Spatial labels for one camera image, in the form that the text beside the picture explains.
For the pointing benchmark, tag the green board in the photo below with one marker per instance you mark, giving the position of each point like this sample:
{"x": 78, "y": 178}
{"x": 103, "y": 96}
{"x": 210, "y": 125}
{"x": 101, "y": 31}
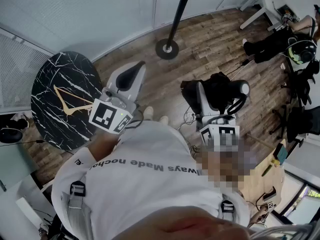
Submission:
{"x": 285, "y": 9}

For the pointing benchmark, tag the white desk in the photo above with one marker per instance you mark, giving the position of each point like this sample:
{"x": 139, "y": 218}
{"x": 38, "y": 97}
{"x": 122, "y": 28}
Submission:
{"x": 265, "y": 1}

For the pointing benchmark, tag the black office chair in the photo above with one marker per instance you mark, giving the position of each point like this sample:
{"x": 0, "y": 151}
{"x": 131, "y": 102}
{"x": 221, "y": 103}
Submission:
{"x": 300, "y": 124}
{"x": 303, "y": 84}

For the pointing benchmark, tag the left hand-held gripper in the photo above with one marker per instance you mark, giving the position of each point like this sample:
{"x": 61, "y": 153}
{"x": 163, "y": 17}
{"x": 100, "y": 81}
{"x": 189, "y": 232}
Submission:
{"x": 105, "y": 115}

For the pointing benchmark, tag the round black marble table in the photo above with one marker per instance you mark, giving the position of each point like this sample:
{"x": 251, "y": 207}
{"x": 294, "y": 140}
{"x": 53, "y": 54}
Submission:
{"x": 50, "y": 84}

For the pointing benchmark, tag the wooden desk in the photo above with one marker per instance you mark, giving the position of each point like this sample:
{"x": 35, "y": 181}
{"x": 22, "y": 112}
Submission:
{"x": 252, "y": 179}

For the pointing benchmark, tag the person's white shoe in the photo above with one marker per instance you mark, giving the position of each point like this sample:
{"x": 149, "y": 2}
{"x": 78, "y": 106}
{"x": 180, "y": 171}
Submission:
{"x": 163, "y": 120}
{"x": 148, "y": 112}

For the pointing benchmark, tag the person's face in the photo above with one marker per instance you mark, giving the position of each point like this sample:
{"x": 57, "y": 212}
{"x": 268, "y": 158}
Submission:
{"x": 185, "y": 229}

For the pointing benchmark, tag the gold clothes hanger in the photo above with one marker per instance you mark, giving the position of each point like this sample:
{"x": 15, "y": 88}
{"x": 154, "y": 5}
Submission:
{"x": 68, "y": 111}

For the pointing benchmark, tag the black power adapter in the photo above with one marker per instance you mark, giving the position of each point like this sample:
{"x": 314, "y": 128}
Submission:
{"x": 244, "y": 63}

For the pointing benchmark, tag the black metal coat rack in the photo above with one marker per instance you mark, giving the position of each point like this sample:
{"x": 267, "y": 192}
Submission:
{"x": 176, "y": 21}

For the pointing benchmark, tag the white power strip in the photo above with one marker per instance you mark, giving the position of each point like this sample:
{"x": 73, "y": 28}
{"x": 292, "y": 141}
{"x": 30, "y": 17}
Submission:
{"x": 191, "y": 116}

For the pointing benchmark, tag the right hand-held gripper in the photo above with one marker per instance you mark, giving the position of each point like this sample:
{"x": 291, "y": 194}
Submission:
{"x": 212, "y": 131}

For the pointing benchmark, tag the white cabinet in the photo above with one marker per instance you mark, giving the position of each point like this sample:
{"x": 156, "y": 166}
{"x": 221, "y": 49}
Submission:
{"x": 15, "y": 196}

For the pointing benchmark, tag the person's right white shoe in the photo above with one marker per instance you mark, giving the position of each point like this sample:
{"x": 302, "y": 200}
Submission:
{"x": 163, "y": 120}

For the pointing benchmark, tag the dark framed window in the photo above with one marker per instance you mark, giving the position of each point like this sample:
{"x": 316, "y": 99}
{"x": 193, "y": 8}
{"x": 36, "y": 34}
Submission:
{"x": 300, "y": 199}

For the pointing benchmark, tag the person's white printed shirt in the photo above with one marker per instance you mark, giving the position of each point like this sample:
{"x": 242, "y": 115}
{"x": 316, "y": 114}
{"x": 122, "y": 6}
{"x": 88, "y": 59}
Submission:
{"x": 140, "y": 184}

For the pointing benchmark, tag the teal box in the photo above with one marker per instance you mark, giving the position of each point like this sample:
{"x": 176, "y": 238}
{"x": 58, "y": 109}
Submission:
{"x": 281, "y": 154}

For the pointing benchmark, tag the person's left forearm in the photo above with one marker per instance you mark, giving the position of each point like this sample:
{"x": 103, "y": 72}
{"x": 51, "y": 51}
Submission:
{"x": 102, "y": 144}

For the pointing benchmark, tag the black round device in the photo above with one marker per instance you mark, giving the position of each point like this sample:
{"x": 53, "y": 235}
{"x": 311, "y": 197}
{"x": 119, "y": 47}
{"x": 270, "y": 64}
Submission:
{"x": 10, "y": 135}

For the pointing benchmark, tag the person's left white shoe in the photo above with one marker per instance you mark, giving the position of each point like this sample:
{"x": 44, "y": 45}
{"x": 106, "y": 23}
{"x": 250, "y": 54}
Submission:
{"x": 148, "y": 112}

